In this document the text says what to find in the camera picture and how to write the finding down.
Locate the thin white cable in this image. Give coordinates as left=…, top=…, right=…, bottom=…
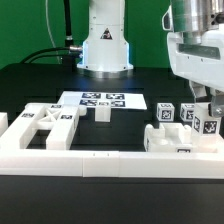
left=45, top=0, right=63, bottom=64

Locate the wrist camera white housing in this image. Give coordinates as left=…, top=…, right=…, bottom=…
left=162, top=7, right=173, bottom=31

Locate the black cable bundle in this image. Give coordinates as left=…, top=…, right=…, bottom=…
left=20, top=0, right=84, bottom=64

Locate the white tagged cube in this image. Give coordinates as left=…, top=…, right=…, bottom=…
left=157, top=103, right=175, bottom=121
left=180, top=103, right=194, bottom=122

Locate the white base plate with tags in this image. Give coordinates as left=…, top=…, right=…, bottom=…
left=58, top=91, right=147, bottom=110

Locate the white chair back part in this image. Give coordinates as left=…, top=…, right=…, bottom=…
left=0, top=103, right=87, bottom=150

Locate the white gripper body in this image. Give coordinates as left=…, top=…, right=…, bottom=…
left=167, top=30, right=224, bottom=92

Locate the white tagged cube right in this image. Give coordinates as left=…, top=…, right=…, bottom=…
left=180, top=103, right=194, bottom=122

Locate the white block at left edge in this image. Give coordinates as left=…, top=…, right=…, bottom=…
left=0, top=112, right=8, bottom=137

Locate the white chair seat part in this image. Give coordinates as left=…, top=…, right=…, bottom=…
left=144, top=123, right=224, bottom=154

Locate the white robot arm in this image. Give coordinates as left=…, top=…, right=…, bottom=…
left=78, top=0, right=224, bottom=117

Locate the white tagged cube left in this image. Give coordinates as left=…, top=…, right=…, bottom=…
left=157, top=103, right=175, bottom=121

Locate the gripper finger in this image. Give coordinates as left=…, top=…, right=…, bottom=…
left=210, top=88, right=224, bottom=117
left=189, top=81, right=208, bottom=103

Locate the white U-shaped fence frame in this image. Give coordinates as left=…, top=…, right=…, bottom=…
left=0, top=128, right=224, bottom=179

